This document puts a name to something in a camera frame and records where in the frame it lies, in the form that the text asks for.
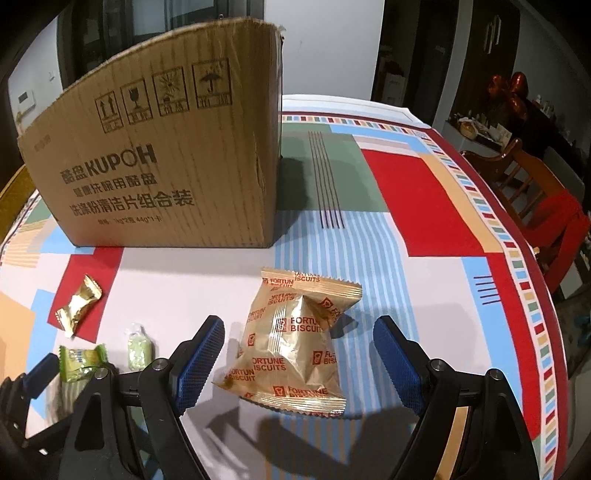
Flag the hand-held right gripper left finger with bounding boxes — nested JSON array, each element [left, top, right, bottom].
[[58, 315, 227, 480]]

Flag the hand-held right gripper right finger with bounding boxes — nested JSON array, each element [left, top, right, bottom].
[[373, 316, 541, 480]]

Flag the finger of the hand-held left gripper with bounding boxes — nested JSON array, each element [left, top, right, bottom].
[[0, 354, 60, 398]]

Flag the green yellow candy wrapper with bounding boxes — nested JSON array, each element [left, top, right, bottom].
[[58, 344, 116, 384]]

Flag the gold biscuit packet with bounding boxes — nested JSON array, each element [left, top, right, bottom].
[[211, 267, 363, 418]]

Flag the large cardboard box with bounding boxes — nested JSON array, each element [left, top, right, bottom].
[[17, 16, 284, 247]]

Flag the pale green candy clear wrapper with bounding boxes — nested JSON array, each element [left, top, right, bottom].
[[126, 322, 155, 372]]

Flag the gold wrapped candy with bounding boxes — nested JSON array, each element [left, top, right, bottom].
[[54, 274, 105, 339]]

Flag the colourful patchwork tablecloth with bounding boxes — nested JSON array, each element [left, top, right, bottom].
[[0, 95, 571, 480]]

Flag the red cloth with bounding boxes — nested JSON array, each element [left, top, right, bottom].
[[526, 191, 591, 296]]

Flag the wooden chair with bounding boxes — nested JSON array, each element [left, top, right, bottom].
[[462, 137, 591, 296]]

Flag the white low sideboard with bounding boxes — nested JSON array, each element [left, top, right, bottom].
[[445, 111, 513, 153]]

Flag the grey upholstered chair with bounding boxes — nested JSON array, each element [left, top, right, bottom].
[[542, 148, 585, 204]]

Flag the white box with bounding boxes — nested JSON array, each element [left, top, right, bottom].
[[385, 73, 407, 104]]

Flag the dark sideboard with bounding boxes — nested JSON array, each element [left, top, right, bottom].
[[508, 92, 591, 162]]

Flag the orange red foil balloons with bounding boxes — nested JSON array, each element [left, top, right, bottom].
[[487, 71, 529, 121]]

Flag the dark tall cabinet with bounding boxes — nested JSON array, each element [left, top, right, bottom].
[[466, 0, 520, 93]]

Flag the glass sliding door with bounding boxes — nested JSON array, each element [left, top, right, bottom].
[[58, 0, 266, 93]]

